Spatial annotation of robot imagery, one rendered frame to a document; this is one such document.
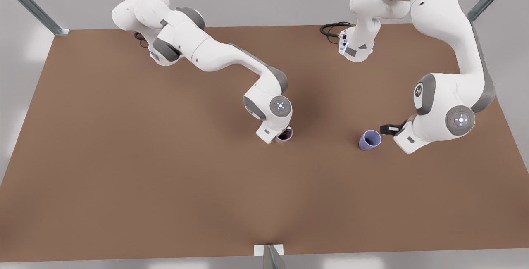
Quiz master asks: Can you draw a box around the pink cup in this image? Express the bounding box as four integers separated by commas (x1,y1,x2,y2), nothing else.
275,127,293,144

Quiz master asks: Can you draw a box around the purple cup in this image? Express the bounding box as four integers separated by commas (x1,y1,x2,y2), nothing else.
358,130,382,151

